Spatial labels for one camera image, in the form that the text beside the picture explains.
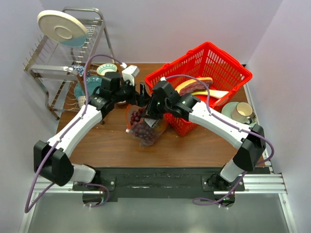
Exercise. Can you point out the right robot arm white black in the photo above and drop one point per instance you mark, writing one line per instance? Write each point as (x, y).
(249, 142)

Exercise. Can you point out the red plastic shopping basket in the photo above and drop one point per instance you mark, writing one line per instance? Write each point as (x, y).
(206, 60)

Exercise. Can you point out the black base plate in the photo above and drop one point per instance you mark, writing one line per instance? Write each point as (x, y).
(161, 182)

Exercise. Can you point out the purple grape bunch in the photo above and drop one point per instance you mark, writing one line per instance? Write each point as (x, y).
(136, 116)
(144, 132)

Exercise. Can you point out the aluminium frame rail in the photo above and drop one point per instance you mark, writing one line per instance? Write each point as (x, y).
(285, 206)

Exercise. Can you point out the teal scalloped plate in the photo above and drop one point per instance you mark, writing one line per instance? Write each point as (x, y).
(92, 83)

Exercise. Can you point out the blue patterned dish in rack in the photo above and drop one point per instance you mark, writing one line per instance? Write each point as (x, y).
(81, 69)

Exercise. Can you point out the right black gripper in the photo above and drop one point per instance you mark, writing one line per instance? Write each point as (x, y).
(150, 112)

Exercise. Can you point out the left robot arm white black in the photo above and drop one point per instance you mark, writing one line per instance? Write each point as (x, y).
(51, 158)

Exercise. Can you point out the mint green saucer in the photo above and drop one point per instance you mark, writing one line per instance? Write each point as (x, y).
(228, 109)

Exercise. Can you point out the large white blue plate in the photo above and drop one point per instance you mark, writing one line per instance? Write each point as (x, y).
(62, 28)

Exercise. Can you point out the patterned bowl in rack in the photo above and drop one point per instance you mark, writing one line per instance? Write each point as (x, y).
(81, 101)

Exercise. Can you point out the white green leek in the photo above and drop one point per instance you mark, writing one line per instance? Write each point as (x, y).
(218, 94)

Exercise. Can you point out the clear zip top bag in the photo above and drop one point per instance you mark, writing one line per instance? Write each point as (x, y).
(150, 122)

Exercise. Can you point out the yellow rimmed teal bowl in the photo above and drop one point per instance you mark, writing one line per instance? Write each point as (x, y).
(104, 68)

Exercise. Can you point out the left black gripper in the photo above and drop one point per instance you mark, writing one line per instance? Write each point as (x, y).
(144, 97)

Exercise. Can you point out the metal dish rack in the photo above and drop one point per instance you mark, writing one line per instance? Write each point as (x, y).
(50, 63)

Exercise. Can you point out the orange fruit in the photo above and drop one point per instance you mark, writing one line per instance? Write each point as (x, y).
(160, 126)

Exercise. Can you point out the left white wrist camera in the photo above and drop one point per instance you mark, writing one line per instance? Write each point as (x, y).
(129, 73)

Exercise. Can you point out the cream enamel mug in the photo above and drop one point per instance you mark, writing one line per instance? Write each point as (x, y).
(243, 113)

